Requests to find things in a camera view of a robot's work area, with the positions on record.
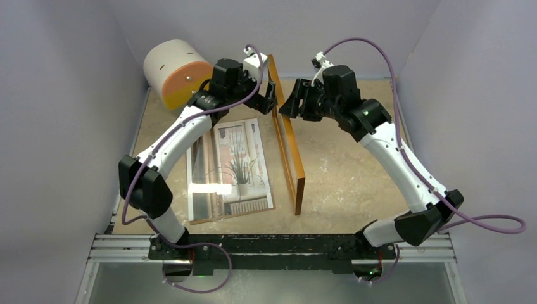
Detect black aluminium mounting rail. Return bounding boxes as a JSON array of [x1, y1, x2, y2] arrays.
[[89, 234, 456, 277]]

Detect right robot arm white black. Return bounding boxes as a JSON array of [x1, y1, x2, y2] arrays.
[[279, 65, 464, 258]]

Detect wooden picture frame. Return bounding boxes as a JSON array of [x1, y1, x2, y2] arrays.
[[268, 54, 306, 216]]

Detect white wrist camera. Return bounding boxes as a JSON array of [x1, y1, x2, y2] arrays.
[[243, 47, 270, 82], [310, 51, 334, 87]]

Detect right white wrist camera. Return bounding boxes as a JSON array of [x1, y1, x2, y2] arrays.
[[310, 51, 334, 87]]

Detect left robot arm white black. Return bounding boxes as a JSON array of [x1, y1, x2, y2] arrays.
[[118, 54, 276, 259]]

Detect round three-drawer cabinet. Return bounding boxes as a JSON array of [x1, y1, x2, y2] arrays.
[[143, 39, 213, 111]]

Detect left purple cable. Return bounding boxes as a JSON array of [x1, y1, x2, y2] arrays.
[[121, 44, 233, 293]]

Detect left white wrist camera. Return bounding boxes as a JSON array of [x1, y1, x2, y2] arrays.
[[243, 47, 270, 82]]

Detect plant photo print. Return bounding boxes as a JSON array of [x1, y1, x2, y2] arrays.
[[187, 118, 275, 222]]

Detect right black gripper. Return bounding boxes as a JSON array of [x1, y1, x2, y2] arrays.
[[281, 79, 342, 123]]

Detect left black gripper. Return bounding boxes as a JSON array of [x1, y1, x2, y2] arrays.
[[227, 64, 278, 115]]

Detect brown frame backing board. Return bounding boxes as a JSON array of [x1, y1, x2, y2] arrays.
[[186, 122, 277, 226]]

